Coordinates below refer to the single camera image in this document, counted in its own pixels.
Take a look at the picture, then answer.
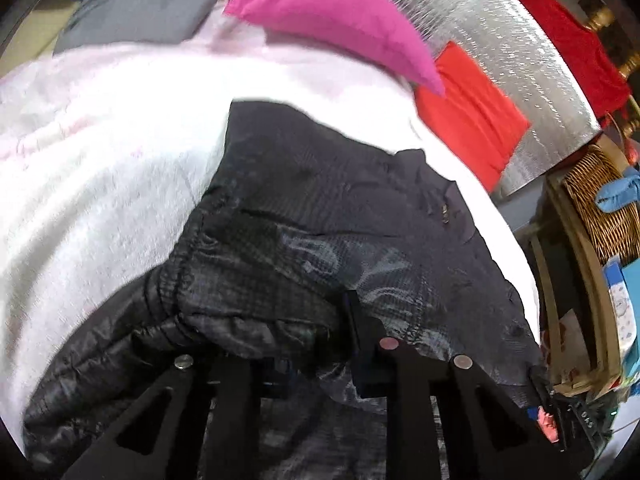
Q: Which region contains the white blanket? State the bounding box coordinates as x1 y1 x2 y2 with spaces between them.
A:
0 0 543 456

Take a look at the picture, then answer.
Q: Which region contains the red pillow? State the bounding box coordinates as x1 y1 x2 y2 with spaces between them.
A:
414 41 531 193

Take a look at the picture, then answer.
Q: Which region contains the pink pillow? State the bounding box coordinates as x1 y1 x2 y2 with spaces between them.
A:
223 0 446 97

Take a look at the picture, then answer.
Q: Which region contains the wooden bench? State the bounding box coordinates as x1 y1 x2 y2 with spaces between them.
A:
530 135 631 396

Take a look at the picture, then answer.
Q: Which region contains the white tissue pack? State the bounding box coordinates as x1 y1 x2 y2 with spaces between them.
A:
602 255 638 356

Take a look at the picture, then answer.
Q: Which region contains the black quilted jacket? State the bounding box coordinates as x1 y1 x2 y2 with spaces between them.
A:
22 100 556 480

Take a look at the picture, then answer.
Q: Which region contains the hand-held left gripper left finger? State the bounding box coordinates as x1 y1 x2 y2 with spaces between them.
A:
60 355 261 480

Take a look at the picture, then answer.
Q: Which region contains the silver foil insulation board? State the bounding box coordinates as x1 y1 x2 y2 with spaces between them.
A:
360 0 603 196

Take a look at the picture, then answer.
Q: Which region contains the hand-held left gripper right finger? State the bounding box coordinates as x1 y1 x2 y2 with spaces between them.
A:
345 290 571 480

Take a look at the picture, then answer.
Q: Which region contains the red cloth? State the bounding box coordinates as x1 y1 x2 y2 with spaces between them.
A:
475 0 632 117

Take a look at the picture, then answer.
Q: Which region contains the grey garment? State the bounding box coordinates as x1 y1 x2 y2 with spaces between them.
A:
52 0 246 53

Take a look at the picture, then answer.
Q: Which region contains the wooden stair railing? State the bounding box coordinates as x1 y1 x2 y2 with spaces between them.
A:
535 0 640 86

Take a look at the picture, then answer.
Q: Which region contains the wicker basket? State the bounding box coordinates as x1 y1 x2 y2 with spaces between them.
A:
562 145 640 266

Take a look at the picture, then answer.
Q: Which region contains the blue cloth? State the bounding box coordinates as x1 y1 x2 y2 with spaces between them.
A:
595 167 640 213

